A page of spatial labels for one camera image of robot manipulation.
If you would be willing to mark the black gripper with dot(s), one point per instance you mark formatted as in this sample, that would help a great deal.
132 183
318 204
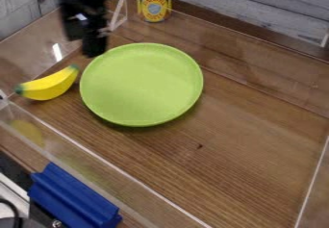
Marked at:
88 30

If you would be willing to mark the yellow toy banana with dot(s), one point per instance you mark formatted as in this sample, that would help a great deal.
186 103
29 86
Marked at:
51 86

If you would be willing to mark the green round plate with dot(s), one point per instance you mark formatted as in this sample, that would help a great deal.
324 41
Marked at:
140 84

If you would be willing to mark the yellow blue labelled can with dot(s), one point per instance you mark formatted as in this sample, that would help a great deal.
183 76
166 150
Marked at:
154 10

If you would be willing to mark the blue plastic clamp block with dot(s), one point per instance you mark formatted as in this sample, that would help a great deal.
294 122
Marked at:
71 201

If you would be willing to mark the clear acrylic corner bracket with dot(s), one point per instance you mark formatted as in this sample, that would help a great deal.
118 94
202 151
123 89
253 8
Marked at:
116 14

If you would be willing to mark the clear acrylic enclosure wall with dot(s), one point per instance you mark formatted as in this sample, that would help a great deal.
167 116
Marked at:
54 156

